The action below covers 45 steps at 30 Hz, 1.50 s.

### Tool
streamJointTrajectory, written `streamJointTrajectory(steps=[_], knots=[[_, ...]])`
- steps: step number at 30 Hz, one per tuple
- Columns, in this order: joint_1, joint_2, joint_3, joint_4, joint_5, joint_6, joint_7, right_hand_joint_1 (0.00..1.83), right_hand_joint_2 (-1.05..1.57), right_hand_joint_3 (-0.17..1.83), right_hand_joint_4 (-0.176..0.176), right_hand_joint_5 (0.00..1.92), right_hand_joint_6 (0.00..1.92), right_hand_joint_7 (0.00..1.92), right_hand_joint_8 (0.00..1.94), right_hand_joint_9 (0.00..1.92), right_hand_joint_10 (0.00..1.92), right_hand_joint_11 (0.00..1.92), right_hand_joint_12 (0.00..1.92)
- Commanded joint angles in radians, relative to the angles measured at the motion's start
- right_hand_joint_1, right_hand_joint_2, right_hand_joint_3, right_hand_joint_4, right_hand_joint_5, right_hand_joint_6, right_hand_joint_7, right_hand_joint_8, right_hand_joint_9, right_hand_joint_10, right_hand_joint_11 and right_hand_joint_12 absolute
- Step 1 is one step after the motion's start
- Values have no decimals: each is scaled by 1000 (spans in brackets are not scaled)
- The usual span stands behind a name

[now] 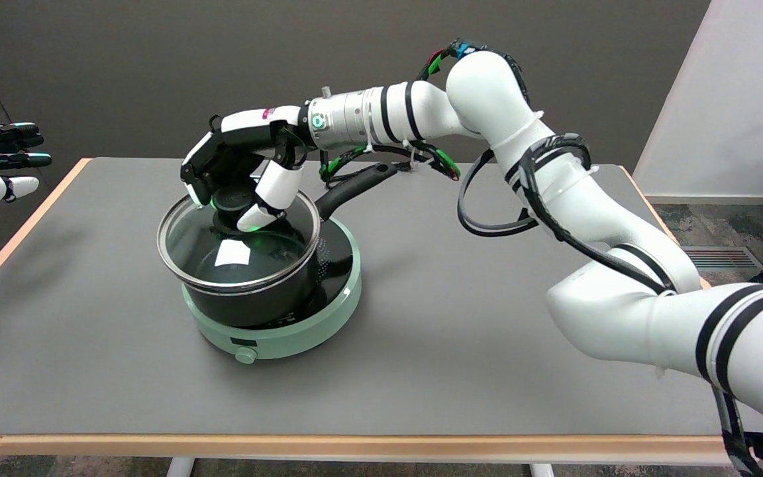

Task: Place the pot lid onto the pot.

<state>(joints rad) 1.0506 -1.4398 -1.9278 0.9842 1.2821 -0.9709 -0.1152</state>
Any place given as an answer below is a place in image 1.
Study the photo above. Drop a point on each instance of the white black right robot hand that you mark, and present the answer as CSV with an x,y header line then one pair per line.
x,y
249,122

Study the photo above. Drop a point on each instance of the glass pot lid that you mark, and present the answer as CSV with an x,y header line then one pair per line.
x,y
236,255

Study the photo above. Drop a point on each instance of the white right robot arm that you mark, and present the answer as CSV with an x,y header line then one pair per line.
x,y
593,212

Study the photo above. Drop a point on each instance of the green induction cooker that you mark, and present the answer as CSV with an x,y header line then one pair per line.
x,y
302,338

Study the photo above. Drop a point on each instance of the white table leg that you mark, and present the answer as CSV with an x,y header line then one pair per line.
x,y
181,468
542,471

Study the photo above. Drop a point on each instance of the floor vent grille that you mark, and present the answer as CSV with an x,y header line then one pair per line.
x,y
719,257

